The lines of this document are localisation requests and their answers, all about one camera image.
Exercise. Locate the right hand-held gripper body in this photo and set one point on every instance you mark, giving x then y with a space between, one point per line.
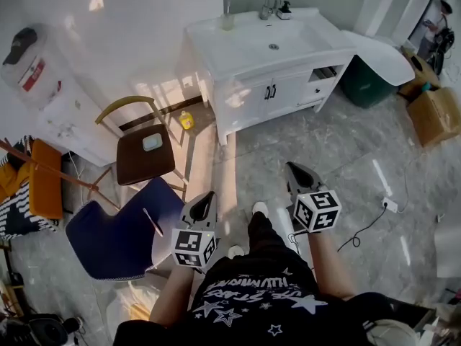
317 211

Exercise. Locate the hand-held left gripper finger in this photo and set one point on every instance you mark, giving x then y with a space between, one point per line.
196 207
213 211

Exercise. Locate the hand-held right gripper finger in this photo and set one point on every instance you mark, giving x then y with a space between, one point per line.
290 180
305 177

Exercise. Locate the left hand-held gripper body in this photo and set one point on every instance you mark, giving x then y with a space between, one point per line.
187 241

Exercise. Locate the translucent yellowish cup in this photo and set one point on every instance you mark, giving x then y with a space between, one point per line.
227 23

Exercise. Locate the person's right forearm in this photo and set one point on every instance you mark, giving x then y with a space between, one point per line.
329 265

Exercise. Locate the person's left forearm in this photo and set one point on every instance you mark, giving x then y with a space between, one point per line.
169 297

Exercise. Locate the thin pale brush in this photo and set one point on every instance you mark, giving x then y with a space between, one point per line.
153 222

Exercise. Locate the person's white shoe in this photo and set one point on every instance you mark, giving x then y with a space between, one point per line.
260 208
236 251

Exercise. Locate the person's black trousers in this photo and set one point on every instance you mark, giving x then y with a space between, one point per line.
264 233

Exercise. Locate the wooden chair brown seat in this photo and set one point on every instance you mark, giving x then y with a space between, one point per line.
144 164

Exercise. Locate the blue upholstered chair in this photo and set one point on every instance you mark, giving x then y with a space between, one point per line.
115 236

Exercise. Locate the white power strip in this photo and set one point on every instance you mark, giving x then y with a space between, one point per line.
390 205

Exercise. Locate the pale green soap box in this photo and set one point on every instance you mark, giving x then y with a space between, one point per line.
152 142

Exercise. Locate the white plastic bag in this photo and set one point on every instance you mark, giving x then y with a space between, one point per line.
133 301

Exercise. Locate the yellow plastic bottle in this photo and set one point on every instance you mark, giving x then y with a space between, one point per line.
186 120

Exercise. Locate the person's black printed shirt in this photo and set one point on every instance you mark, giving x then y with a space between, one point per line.
259 301

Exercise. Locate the dark green bin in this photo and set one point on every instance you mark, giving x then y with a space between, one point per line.
363 85

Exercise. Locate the white sink vanity cabinet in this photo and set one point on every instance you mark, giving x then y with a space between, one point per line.
252 49

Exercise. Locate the white curved tub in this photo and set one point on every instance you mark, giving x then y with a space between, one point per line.
381 56

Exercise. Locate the large cardboard box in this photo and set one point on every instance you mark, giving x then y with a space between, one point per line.
436 115

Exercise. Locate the brown wooden rod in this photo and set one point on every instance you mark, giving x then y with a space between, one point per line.
54 173

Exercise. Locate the white water dispenser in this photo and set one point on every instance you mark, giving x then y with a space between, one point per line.
72 121

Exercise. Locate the cardboard box with round hole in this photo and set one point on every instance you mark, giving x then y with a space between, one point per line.
419 67

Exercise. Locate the black pump soap dispenser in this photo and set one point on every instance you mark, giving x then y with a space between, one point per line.
284 12

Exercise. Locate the chrome faucet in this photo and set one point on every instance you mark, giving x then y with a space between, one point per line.
267 11

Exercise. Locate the black white striped cloth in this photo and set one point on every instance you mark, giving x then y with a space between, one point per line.
18 215

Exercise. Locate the black baseball cap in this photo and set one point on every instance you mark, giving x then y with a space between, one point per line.
19 45

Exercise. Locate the black camera equipment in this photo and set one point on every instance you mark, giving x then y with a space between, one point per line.
39 332

